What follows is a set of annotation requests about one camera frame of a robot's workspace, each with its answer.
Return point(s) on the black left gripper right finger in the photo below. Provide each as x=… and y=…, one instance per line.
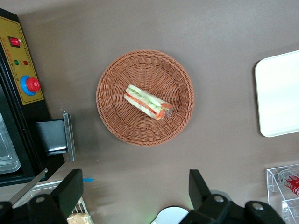
x=201, y=193

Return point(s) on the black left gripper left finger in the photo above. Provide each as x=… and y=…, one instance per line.
x=67, y=193

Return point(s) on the plastic-wrapped triangle sandwich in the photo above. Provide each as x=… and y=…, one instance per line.
x=142, y=100

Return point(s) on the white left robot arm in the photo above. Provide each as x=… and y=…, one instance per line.
x=170, y=215

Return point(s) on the cream plastic tray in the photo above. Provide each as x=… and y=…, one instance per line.
x=280, y=93

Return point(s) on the empty brown wicker basket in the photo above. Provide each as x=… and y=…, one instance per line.
x=163, y=70

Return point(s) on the blue tape piece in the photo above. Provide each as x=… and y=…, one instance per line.
x=88, y=180

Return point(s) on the bagged brown snack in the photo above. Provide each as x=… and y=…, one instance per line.
x=78, y=219

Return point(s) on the grey metal bar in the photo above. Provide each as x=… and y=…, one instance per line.
x=30, y=185

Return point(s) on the clear acrylic bottle rack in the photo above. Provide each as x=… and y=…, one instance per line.
x=271, y=184

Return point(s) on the black machine with yellow panel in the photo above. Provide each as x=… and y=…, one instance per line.
x=28, y=121

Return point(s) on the red cola bottle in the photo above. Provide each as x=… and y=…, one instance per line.
x=292, y=182

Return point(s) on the red emergency stop button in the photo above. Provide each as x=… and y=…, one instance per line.
x=31, y=84

